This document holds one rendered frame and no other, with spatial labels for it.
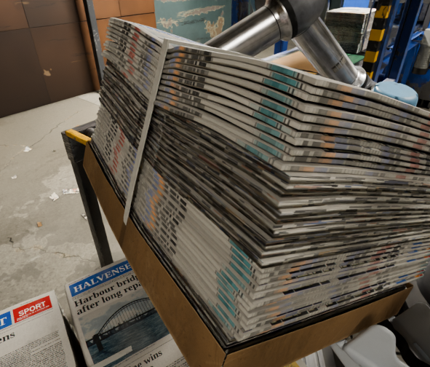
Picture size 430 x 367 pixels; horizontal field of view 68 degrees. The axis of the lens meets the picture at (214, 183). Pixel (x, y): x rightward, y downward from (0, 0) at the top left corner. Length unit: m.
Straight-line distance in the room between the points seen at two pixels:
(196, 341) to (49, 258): 1.79
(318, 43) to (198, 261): 0.78
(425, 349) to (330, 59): 0.74
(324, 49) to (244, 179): 0.79
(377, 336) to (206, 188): 0.22
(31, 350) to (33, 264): 1.41
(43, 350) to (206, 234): 0.43
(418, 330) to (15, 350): 0.56
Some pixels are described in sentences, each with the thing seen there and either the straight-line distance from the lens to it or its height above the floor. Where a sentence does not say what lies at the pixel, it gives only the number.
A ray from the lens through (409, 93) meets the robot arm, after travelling 1.04.
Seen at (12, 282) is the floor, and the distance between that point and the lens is 1.98.
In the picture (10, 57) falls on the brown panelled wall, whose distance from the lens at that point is 4.08.
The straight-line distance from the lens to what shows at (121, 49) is 0.42.
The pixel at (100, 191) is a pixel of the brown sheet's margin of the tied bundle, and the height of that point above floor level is 1.08.
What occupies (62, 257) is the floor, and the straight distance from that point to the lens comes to 1.99.
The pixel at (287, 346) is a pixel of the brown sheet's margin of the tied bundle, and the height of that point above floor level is 1.08.
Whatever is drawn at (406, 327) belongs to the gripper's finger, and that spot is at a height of 0.98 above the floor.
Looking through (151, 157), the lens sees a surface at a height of 1.17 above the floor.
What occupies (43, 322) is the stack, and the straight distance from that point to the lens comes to 0.65.
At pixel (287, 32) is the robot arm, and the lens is 0.74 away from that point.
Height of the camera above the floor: 1.32
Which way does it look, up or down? 34 degrees down
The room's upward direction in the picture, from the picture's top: straight up
